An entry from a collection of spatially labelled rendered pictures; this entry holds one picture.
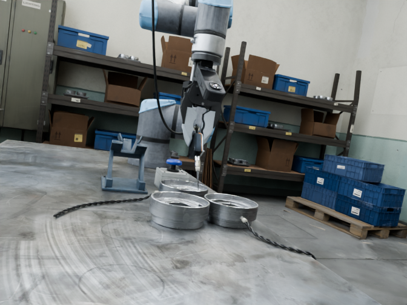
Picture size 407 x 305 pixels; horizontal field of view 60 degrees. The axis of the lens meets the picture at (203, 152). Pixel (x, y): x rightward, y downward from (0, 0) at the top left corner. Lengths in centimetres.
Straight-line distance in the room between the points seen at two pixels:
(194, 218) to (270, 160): 427
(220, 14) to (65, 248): 59
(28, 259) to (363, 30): 609
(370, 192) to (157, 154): 337
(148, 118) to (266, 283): 82
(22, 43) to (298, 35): 369
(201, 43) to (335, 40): 528
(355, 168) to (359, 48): 241
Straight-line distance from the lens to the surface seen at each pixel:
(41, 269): 43
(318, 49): 585
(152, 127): 117
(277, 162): 490
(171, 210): 58
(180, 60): 431
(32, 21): 451
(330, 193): 468
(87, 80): 466
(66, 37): 420
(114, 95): 413
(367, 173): 446
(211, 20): 84
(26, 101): 445
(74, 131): 415
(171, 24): 94
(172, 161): 87
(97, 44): 421
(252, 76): 463
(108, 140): 420
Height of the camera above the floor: 99
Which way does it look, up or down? 5 degrees down
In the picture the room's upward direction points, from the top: 9 degrees clockwise
